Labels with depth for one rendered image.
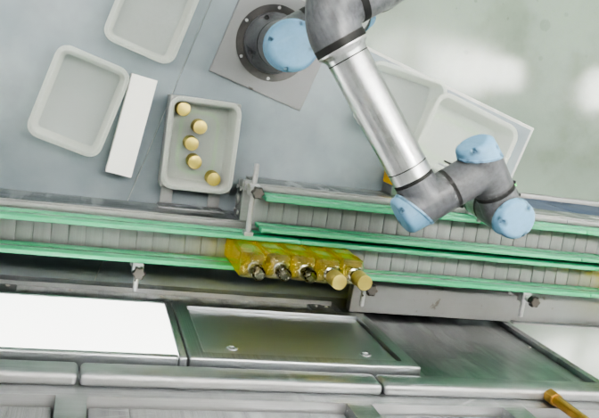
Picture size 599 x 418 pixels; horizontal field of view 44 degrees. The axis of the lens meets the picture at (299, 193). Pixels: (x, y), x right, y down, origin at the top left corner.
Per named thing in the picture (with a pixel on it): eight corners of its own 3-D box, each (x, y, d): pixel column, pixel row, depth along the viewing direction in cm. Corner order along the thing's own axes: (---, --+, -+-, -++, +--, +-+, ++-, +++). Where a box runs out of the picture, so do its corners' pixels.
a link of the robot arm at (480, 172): (448, 167, 130) (471, 217, 134) (503, 135, 131) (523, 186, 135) (430, 157, 137) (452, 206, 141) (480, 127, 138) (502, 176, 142)
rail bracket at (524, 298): (498, 307, 204) (525, 323, 191) (503, 282, 203) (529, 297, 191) (511, 307, 205) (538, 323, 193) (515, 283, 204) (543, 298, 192)
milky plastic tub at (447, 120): (424, 87, 171) (441, 88, 162) (502, 127, 178) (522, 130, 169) (393, 157, 171) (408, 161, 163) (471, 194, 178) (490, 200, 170)
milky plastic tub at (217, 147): (156, 182, 187) (159, 188, 178) (168, 93, 184) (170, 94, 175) (225, 190, 191) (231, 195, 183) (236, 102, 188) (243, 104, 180)
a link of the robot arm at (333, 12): (280, -14, 123) (419, 241, 129) (338, -46, 124) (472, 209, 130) (272, -1, 134) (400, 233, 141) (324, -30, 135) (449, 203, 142)
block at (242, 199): (231, 215, 187) (235, 220, 180) (236, 177, 185) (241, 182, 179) (245, 216, 188) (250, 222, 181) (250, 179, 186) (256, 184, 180)
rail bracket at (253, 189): (235, 228, 180) (245, 240, 168) (244, 159, 178) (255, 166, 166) (247, 229, 181) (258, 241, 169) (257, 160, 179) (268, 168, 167)
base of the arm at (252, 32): (259, 1, 184) (267, 0, 175) (313, 29, 188) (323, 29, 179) (233, 57, 185) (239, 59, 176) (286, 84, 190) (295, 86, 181)
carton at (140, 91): (105, 168, 183) (105, 171, 177) (130, 72, 181) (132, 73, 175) (129, 174, 185) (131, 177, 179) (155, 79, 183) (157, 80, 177)
